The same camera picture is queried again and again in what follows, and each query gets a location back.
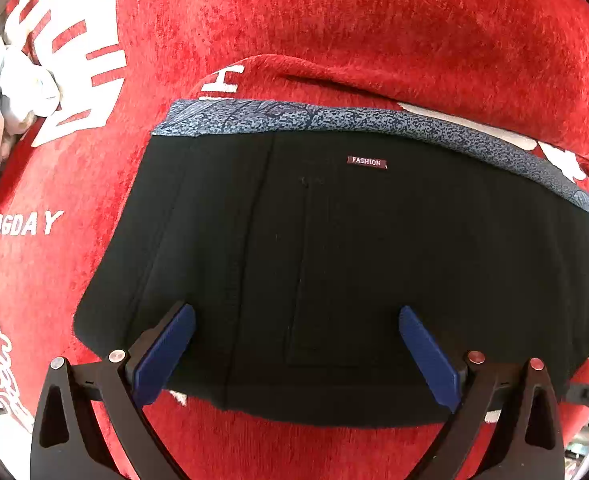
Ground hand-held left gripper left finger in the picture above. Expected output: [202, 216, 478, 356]
[30, 302, 196, 480]

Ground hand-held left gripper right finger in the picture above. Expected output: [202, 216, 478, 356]
[399, 305, 566, 480]

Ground black pants with patterned waistband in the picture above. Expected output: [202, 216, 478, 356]
[73, 99, 589, 428]

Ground white floral cloth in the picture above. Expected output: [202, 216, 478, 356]
[0, 27, 63, 246]

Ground red printed blanket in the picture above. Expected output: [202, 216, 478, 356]
[0, 0, 589, 480]

